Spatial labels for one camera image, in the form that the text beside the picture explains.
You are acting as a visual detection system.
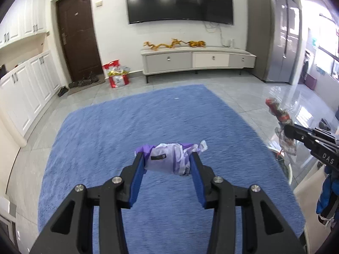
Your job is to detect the black shoe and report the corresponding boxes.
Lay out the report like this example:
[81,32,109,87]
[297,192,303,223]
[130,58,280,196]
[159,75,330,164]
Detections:
[57,86,69,98]

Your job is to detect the clear red plastic wrapper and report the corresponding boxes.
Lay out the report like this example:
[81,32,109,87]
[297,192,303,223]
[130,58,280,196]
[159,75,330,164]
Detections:
[265,98,296,156]

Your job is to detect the dark brown entrance door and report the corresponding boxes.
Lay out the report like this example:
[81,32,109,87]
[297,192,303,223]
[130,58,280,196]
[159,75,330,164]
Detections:
[56,0,103,81]

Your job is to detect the grey refrigerator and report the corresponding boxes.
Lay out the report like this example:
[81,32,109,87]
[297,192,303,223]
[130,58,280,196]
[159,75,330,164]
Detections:
[246,0,300,84]

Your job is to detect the red white gift bag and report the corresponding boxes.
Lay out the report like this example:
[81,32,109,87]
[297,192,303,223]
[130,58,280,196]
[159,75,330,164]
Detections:
[102,60,129,88]

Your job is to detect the white upper wall cabinet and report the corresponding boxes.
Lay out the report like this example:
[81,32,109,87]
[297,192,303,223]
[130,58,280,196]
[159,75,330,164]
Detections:
[1,0,47,48]

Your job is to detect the golden dragon ornament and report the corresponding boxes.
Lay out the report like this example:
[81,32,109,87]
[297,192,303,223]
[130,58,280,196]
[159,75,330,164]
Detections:
[143,39,206,51]

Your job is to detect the blue shaggy rug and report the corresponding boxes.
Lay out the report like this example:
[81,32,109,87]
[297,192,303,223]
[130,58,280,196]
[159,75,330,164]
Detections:
[37,85,305,253]

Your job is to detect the white grey TV cabinet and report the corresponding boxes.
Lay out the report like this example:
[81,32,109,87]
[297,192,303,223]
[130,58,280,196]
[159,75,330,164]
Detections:
[141,47,256,77]

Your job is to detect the white trash bin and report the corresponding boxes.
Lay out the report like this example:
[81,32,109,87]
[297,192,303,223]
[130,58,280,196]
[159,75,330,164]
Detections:
[268,147,293,185]

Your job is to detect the purple wrapper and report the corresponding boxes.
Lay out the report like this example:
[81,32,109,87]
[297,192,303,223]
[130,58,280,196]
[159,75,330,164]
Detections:
[135,140,208,176]

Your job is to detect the white shoe cabinet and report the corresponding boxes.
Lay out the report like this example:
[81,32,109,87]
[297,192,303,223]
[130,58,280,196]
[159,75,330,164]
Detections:
[1,50,61,147]

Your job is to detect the shoes on door mat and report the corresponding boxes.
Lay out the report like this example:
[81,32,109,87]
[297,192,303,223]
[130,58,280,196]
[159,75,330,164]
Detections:
[68,72,99,89]

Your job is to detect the brown door mat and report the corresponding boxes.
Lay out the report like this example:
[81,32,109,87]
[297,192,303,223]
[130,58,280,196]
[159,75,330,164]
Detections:
[67,75,105,95]

